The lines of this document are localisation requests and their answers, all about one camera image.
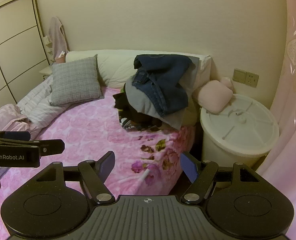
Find white plastic stick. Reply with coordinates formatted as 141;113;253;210
137;169;151;184

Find black white printed garment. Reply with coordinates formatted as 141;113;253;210
118;110;141;130

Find beige wall socket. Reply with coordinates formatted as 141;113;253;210
232;68;259;88

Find pink floral blanket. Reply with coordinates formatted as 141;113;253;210
0;85;197;240

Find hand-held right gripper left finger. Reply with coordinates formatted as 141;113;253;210
36;151;115;204

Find cream wardrobe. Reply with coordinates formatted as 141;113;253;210
0;0;50;115

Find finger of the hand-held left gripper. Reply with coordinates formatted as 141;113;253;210
3;139;65;157
0;130;31;142

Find white nightstand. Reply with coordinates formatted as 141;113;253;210
39;64;54;82

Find white corner shelf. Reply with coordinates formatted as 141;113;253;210
44;35;54;63

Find pale pink garment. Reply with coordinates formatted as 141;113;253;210
0;104;39;140

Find stack of dark folded clothes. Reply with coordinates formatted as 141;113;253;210
112;85;163;130

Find cream padded headboard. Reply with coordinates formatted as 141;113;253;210
65;49;212;90

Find pink hanging towel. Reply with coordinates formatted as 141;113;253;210
49;17;70;60

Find pink plush cushion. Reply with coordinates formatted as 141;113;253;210
192;77;236;114

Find blue denim jeans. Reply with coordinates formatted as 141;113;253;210
131;54;200;117

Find grey checked pillow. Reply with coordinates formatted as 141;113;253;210
49;54;105;106

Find white lidded bucket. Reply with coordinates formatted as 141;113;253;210
200;94;280;167

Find grey garment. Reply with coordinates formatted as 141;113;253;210
124;55;201;130

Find pink curtain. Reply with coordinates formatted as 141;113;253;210
256;0;296;230

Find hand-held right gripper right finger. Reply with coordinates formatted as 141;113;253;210
180;152;259;204

